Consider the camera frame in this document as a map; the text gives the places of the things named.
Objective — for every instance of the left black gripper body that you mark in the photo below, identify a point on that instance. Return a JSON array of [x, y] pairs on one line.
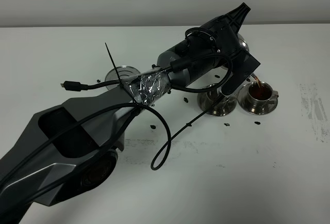
[[221, 32]]

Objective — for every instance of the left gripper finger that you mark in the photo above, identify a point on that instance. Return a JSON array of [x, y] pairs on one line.
[[236, 17]]

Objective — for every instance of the stainless steel teapot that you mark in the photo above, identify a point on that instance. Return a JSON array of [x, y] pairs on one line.
[[245, 46]]

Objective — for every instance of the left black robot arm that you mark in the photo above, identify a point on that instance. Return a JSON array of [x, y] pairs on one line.
[[72, 148]]

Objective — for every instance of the teapot steel saucer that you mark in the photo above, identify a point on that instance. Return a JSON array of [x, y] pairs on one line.
[[124, 72]]

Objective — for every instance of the left steel teacup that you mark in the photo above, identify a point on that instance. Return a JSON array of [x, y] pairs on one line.
[[216, 98]]

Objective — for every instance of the steel teacup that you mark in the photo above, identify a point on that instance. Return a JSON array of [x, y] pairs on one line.
[[216, 98], [261, 94]]

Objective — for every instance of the left cup steel saucer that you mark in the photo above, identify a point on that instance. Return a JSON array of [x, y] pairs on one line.
[[218, 111]]

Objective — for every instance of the cup steel saucer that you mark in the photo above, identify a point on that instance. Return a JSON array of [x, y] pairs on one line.
[[252, 107], [218, 111]]

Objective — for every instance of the right steel teacup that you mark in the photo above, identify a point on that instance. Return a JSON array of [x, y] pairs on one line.
[[261, 94]]

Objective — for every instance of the right cup steel saucer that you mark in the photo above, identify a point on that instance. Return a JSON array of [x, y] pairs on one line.
[[252, 107]]

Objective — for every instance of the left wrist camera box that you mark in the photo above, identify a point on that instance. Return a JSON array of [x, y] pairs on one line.
[[244, 64]]

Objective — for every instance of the black cable zip tie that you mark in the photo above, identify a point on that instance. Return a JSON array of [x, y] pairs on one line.
[[117, 73]]

